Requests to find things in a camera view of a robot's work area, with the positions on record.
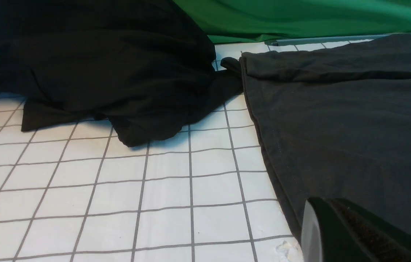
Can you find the gray metal bar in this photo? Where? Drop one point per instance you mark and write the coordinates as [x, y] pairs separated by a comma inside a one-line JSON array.
[[315, 40]]

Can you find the black crumpled cloth pile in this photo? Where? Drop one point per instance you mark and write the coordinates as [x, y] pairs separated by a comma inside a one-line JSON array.
[[144, 65]]

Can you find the green backdrop cloth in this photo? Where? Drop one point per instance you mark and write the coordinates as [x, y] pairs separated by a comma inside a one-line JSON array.
[[254, 21]]

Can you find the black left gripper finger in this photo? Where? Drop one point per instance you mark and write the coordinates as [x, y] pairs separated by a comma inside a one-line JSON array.
[[338, 230]]

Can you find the gray long sleeve shirt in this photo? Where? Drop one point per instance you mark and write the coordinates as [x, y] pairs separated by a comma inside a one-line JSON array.
[[334, 123]]

